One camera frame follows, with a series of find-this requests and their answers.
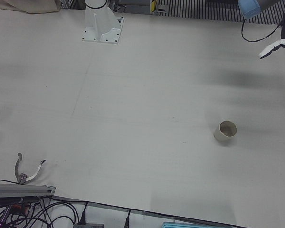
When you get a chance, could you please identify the light blue plastic bin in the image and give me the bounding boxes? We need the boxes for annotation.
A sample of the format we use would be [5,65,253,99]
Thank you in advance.
[161,221,230,228]

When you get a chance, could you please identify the tan paper cup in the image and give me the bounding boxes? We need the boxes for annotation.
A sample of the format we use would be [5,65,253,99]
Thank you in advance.
[213,120,238,143]

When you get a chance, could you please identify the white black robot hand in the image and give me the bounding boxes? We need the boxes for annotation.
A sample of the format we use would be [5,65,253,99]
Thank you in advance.
[258,37,285,71]

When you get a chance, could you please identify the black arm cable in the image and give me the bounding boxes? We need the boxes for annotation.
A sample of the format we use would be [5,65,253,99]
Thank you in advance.
[241,19,284,43]

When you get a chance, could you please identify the black power cord plug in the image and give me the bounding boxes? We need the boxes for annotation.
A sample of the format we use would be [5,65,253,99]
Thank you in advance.
[79,201,87,225]
[123,209,131,228]

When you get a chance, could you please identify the aluminium extrusion post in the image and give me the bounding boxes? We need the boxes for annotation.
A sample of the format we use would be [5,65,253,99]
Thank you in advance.
[0,182,57,198]

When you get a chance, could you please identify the metal claw clamp stand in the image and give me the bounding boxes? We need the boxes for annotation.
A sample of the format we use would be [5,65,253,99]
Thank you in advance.
[14,153,48,184]

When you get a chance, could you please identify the beige board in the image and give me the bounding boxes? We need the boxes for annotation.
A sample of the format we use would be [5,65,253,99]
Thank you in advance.
[0,0,62,14]

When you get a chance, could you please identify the black white striped mat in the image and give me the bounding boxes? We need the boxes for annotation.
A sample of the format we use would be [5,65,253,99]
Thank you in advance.
[155,0,285,26]

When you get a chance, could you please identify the white pedestal mount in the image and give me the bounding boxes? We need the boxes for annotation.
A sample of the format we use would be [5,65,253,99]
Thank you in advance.
[81,0,125,46]

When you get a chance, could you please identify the grey power adapter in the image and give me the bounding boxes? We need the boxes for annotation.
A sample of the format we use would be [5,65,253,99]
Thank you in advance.
[73,222,105,228]

